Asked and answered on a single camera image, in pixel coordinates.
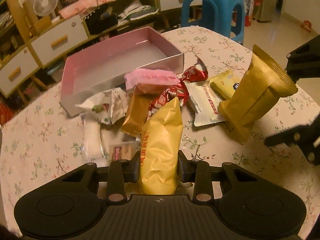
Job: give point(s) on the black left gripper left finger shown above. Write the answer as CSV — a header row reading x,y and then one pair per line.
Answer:
x,y
121,172

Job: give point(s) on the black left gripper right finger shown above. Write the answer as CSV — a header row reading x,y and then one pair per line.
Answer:
x,y
198,173

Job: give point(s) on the clear biscuit packet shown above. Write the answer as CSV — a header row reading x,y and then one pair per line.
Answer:
x,y
124,150

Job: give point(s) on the yellow lotus chip packet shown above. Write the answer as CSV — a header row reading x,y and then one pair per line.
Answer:
x,y
261,87

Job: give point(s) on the large yellow snack bag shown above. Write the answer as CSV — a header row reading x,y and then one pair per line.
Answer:
x,y
159,146

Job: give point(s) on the gold foil snack bar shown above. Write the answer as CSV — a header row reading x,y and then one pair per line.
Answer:
x,y
137,113

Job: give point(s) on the white green snack packet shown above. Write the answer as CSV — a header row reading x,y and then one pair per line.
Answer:
x,y
106,107

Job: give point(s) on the white red-label snack packet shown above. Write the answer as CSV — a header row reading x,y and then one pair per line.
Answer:
x,y
205,103

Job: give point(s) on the yellow blue-label snack packet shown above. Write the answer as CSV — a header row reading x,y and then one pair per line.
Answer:
x,y
225,84

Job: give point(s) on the red candy packet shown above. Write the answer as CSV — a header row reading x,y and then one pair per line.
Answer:
x,y
196,73
175,91

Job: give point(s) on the pink wafer packet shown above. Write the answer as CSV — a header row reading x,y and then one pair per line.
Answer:
x,y
147,81

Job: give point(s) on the pink silver cardboard box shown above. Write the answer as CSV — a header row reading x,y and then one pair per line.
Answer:
x,y
103,66

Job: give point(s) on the blue plastic stool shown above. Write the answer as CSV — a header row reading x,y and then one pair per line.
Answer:
x,y
225,17

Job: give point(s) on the white drawer cabinet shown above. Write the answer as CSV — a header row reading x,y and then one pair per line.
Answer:
x,y
58,40

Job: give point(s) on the wooden shelf cabinet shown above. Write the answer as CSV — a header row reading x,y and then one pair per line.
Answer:
x,y
19,68

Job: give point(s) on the long low wooden sideboard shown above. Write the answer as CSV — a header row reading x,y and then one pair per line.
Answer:
x,y
120,16

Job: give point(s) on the small white desk fan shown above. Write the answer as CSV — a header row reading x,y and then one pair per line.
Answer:
x,y
45,8

